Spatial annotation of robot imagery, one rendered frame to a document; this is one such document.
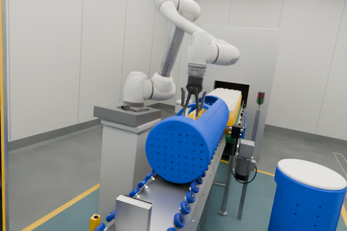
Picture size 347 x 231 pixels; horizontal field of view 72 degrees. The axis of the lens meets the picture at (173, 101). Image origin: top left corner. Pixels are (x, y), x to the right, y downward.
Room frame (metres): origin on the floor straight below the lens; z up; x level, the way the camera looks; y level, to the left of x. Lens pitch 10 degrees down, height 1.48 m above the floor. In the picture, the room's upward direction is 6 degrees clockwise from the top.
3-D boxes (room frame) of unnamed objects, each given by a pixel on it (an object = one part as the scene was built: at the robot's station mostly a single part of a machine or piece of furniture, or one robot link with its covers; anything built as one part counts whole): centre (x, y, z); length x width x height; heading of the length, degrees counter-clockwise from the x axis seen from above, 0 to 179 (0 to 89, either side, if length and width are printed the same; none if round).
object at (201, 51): (1.20, -0.11, 1.54); 0.13 x 0.11 x 0.16; 119
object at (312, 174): (1.04, -0.66, 1.03); 0.28 x 0.28 x 0.01
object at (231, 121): (1.95, -0.48, 1.00); 0.07 x 0.07 x 0.19
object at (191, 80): (1.19, -0.10, 1.35); 0.08 x 0.07 x 0.09; 73
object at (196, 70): (1.19, -0.10, 1.43); 0.09 x 0.09 x 0.06
